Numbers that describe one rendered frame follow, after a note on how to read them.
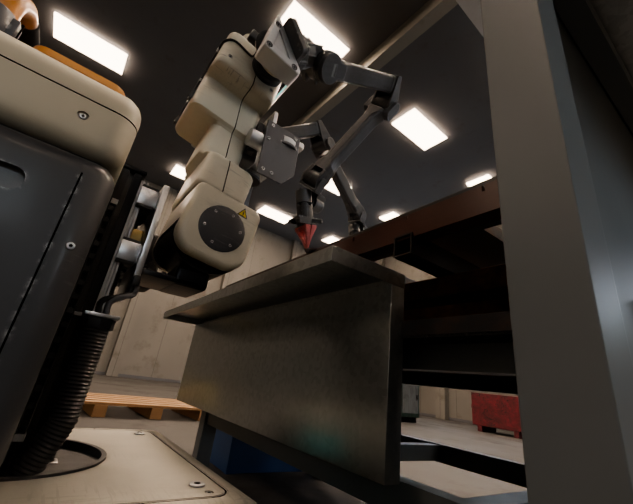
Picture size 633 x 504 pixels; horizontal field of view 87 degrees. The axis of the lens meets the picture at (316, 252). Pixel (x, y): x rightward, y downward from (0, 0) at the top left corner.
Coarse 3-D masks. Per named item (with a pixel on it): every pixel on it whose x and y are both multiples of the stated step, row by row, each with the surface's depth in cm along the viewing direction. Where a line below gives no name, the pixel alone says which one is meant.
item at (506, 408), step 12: (480, 396) 684; (492, 396) 668; (504, 396) 654; (480, 408) 676; (492, 408) 661; (504, 408) 647; (516, 408) 633; (480, 420) 669; (492, 420) 654; (504, 420) 640; (516, 420) 626; (516, 432) 621
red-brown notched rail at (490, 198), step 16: (464, 192) 66; (480, 192) 63; (496, 192) 60; (432, 208) 71; (448, 208) 68; (464, 208) 64; (480, 208) 62; (496, 208) 59; (384, 224) 82; (400, 224) 77; (416, 224) 73; (432, 224) 70; (448, 224) 66; (464, 224) 65; (480, 224) 65; (352, 240) 90; (368, 240) 85; (384, 240) 80; (400, 240) 76; (368, 256) 87
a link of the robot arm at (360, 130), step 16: (368, 112) 117; (384, 112) 116; (352, 128) 116; (368, 128) 117; (336, 144) 115; (352, 144) 115; (320, 160) 114; (336, 160) 113; (304, 176) 114; (320, 176) 110
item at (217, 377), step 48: (384, 288) 69; (240, 336) 120; (288, 336) 94; (336, 336) 77; (384, 336) 65; (192, 384) 145; (240, 384) 108; (288, 384) 86; (336, 384) 72; (384, 384) 62; (288, 432) 80; (336, 432) 67; (384, 432) 58; (384, 480) 55
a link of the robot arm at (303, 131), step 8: (320, 120) 142; (288, 128) 132; (296, 128) 134; (304, 128) 137; (312, 128) 140; (320, 128) 142; (296, 136) 134; (304, 136) 138; (312, 136) 142; (320, 136) 148; (328, 136) 145; (312, 144) 148; (320, 144) 145; (320, 152) 150
